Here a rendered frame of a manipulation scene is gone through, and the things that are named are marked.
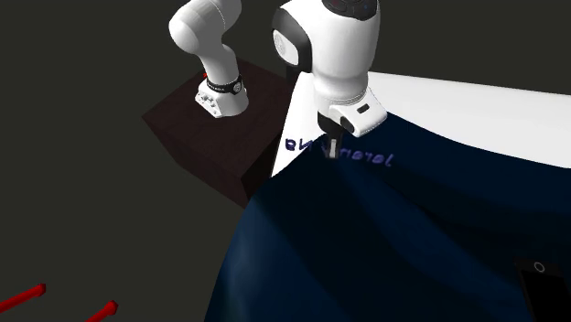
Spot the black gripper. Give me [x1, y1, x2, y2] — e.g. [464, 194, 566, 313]
[317, 111, 346, 160]

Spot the black smartphone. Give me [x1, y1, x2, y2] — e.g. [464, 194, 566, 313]
[512, 257, 571, 322]

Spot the red bar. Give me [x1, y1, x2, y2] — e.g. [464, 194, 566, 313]
[83, 299, 120, 322]
[0, 283, 48, 315]

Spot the bed with dark blue cover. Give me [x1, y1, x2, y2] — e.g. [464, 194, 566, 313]
[204, 70, 571, 322]

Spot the dark maroon robot stand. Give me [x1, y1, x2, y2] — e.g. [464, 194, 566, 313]
[141, 58, 298, 209]

